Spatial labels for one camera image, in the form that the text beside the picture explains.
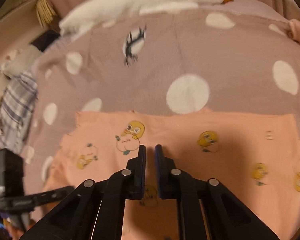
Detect black tracking camera left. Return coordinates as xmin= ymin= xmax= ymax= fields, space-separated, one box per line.
xmin=0 ymin=148 xmax=24 ymax=197

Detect white goose plush toy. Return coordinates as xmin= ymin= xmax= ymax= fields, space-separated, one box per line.
xmin=59 ymin=0 xmax=233 ymax=38

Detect yellow fringe tassel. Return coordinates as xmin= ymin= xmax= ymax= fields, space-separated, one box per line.
xmin=35 ymin=0 xmax=57 ymax=28

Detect peach cartoon print shirt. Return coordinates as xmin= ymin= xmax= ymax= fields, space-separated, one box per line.
xmin=44 ymin=111 xmax=300 ymax=239

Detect grey pillow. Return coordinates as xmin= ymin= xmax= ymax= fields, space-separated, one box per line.
xmin=0 ymin=45 xmax=42 ymax=78

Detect plaid grey blanket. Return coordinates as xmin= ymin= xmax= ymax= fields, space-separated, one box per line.
xmin=0 ymin=70 xmax=38 ymax=154

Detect mauve polka dot bedspread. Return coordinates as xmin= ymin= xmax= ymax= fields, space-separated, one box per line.
xmin=23 ymin=0 xmax=300 ymax=192

